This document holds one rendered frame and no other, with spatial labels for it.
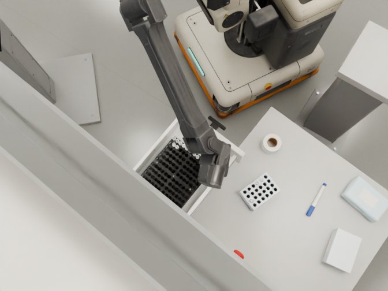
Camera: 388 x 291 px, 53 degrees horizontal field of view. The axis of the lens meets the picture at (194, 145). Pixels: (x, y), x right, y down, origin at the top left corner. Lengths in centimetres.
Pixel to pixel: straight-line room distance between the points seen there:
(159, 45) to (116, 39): 166
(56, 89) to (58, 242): 227
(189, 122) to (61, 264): 78
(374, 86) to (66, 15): 191
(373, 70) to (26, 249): 161
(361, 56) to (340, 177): 51
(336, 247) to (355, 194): 20
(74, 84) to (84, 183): 226
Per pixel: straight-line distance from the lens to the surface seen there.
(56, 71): 255
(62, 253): 25
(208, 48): 220
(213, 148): 101
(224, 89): 210
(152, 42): 95
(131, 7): 95
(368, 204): 153
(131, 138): 232
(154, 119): 234
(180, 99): 97
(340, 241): 148
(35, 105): 25
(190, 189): 132
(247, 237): 146
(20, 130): 25
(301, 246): 149
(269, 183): 145
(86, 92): 244
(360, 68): 174
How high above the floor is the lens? 220
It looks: 75 degrees down
